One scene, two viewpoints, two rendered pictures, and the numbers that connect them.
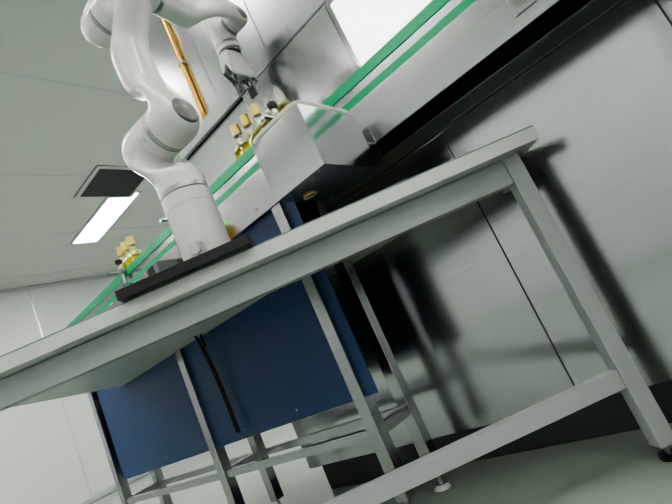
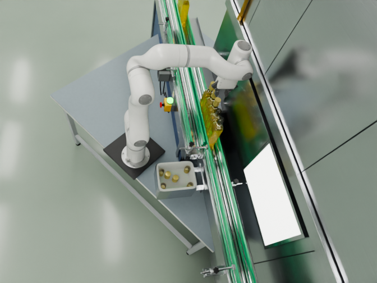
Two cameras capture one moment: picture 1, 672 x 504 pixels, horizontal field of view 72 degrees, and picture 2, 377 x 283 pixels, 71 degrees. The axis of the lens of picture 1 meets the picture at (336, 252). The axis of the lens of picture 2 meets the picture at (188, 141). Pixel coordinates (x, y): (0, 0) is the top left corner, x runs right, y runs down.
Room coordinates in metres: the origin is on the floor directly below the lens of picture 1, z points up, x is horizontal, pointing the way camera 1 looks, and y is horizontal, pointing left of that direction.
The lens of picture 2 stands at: (0.51, -0.30, 2.42)
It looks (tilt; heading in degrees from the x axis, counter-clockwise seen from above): 58 degrees down; 24
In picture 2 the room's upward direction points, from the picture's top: 22 degrees clockwise
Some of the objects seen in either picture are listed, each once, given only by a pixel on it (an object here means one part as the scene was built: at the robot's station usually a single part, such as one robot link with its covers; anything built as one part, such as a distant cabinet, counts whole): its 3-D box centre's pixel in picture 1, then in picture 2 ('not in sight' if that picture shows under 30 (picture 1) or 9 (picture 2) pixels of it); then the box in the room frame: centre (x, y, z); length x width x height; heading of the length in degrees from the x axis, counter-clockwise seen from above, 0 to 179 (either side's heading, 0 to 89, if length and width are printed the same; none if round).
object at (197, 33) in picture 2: not in sight; (201, 63); (1.88, 0.47, 1.01); 0.95 x 0.09 x 0.11; 53
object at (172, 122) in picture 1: (144, 64); (139, 113); (1.05, 0.25, 1.33); 0.16 x 0.12 x 0.50; 59
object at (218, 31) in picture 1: (221, 31); (238, 57); (1.44, 0.05, 1.64); 0.09 x 0.08 x 0.13; 59
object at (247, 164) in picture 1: (145, 262); (170, 41); (1.76, 0.71, 1.10); 1.75 x 0.01 x 0.08; 53
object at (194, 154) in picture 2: not in sight; (192, 155); (1.24, -0.03, 1.02); 0.09 x 0.04 x 0.07; 143
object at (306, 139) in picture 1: (323, 157); (178, 180); (1.10, -0.07, 0.92); 0.27 x 0.17 x 0.15; 143
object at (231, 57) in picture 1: (235, 65); (228, 78); (1.44, 0.05, 1.50); 0.10 x 0.07 x 0.11; 143
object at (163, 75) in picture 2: (164, 274); (163, 73); (1.59, 0.59, 0.96); 0.08 x 0.08 x 0.08; 53
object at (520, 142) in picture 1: (268, 303); (194, 108); (1.72, 0.31, 0.73); 1.58 x 1.52 x 0.04; 93
